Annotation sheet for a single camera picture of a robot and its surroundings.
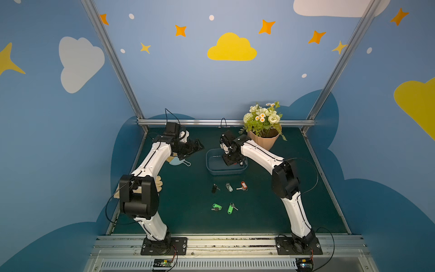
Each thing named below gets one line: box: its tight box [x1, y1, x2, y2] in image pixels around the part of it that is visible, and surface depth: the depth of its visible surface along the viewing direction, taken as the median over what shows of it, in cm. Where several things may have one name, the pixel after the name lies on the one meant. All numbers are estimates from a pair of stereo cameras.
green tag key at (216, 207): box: [211, 203, 223, 212], surface depth 88 cm
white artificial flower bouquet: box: [238, 101, 288, 142], surface depth 87 cm
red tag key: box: [236, 181, 249, 191], surface depth 95 cm
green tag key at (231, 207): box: [227, 202, 239, 215], surface depth 88 cm
